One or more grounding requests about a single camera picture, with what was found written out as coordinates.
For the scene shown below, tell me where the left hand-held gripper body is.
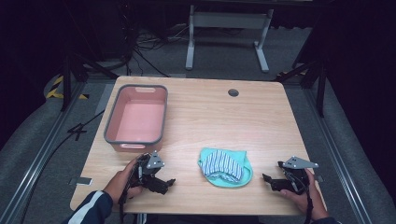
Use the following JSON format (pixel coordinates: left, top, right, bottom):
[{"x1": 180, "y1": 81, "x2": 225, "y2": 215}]
[{"x1": 128, "y1": 150, "x2": 169, "y2": 196}]

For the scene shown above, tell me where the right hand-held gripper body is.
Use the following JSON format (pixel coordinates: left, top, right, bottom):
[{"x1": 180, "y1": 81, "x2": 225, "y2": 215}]
[{"x1": 270, "y1": 155, "x2": 319, "y2": 196}]

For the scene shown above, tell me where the teal and striped cloth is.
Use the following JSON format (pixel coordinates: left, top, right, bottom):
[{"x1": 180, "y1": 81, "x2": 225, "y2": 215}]
[{"x1": 197, "y1": 147, "x2": 254, "y2": 189}]

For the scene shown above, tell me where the pink basin with grey rim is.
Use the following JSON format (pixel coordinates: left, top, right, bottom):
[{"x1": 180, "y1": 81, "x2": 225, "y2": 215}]
[{"x1": 103, "y1": 84, "x2": 169, "y2": 154}]

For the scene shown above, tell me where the person's right hand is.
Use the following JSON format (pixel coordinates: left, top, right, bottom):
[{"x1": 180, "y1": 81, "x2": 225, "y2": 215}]
[{"x1": 279, "y1": 168, "x2": 330, "y2": 221}]

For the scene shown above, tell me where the person's left hand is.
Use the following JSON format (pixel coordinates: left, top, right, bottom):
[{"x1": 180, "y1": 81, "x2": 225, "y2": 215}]
[{"x1": 103, "y1": 158, "x2": 145, "y2": 205}]

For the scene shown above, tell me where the black tape cross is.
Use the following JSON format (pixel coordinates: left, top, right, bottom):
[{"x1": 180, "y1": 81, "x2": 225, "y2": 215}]
[{"x1": 67, "y1": 122, "x2": 88, "y2": 142}]

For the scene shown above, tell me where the black tripod stand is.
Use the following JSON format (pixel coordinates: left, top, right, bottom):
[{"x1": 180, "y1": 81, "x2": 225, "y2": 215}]
[
  {"x1": 273, "y1": 57, "x2": 329, "y2": 119},
  {"x1": 60, "y1": 50, "x2": 120, "y2": 112}
]

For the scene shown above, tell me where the yellow and black floor tape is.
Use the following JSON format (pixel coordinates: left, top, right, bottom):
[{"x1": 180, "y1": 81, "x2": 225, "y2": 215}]
[{"x1": 45, "y1": 75, "x2": 91, "y2": 101}]

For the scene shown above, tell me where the black strap of right gripper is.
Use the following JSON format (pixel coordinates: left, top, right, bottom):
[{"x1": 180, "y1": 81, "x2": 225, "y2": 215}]
[{"x1": 304, "y1": 186, "x2": 314, "y2": 224}]

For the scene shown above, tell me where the black strap of gripper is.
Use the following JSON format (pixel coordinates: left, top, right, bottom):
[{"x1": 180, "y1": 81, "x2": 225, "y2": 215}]
[
  {"x1": 304, "y1": 186, "x2": 314, "y2": 224},
  {"x1": 118, "y1": 181, "x2": 131, "y2": 224}
]

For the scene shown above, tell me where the black strap of left gripper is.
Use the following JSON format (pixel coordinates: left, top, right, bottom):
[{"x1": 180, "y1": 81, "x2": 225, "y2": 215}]
[{"x1": 118, "y1": 181, "x2": 131, "y2": 224}]

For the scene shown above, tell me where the aluminium floor rail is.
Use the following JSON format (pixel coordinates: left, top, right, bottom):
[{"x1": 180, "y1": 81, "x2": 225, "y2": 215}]
[
  {"x1": 304, "y1": 87, "x2": 374, "y2": 224},
  {"x1": 0, "y1": 79, "x2": 87, "y2": 224}
]

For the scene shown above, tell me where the long black floor cable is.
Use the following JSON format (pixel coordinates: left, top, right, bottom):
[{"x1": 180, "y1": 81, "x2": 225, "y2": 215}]
[{"x1": 19, "y1": 109, "x2": 106, "y2": 224}]

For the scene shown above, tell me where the bundle of black floor cables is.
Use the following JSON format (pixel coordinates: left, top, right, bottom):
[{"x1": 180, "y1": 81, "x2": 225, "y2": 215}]
[{"x1": 122, "y1": 18, "x2": 190, "y2": 78}]

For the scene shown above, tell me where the grey metal stand frame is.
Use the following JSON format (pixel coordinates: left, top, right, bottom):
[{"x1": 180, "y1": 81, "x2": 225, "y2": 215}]
[{"x1": 185, "y1": 4, "x2": 275, "y2": 74}]

